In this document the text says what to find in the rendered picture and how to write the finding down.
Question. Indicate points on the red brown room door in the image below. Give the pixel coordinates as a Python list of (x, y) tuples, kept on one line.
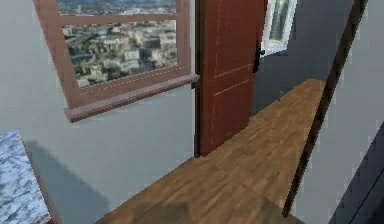
[(226, 73)]

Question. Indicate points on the brown framed window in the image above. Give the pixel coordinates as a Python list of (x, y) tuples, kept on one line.
[(120, 50)]

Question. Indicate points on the white framed window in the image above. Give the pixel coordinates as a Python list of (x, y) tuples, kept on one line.
[(278, 25)]

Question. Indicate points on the dark blue cabinet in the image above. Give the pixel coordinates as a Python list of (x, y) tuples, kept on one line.
[(366, 190)]

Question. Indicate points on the marble top counter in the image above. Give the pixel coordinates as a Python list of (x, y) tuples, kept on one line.
[(16, 183)]

